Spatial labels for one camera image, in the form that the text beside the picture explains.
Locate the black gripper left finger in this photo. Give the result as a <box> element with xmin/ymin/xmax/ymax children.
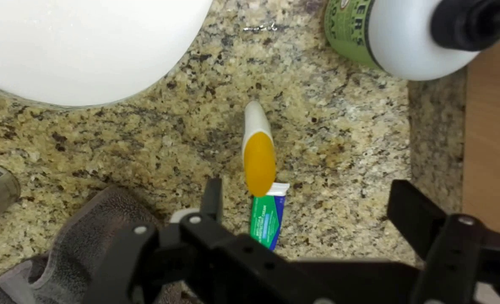
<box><xmin>200</xmin><ymin>178</ymin><xmax>224</xmax><ymax>222</ymax></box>

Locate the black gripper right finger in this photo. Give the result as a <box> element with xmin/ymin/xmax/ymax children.
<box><xmin>388</xmin><ymin>180</ymin><xmax>457</xmax><ymax>263</ymax></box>

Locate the white tube with yellow cap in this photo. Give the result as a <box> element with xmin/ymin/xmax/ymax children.
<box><xmin>242</xmin><ymin>102</ymin><xmax>278</xmax><ymax>197</ymax></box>

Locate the grey brown towel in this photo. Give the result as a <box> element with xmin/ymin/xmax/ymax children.
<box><xmin>0</xmin><ymin>185</ymin><xmax>207</xmax><ymax>304</ymax></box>

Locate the green toothpaste tube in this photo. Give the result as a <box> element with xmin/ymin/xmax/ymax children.
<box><xmin>249</xmin><ymin>183</ymin><xmax>290</xmax><ymax>251</ymax></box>

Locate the green soap pump bottle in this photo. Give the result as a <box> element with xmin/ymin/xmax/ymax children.
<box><xmin>323</xmin><ymin>0</ymin><xmax>500</xmax><ymax>82</ymax></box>

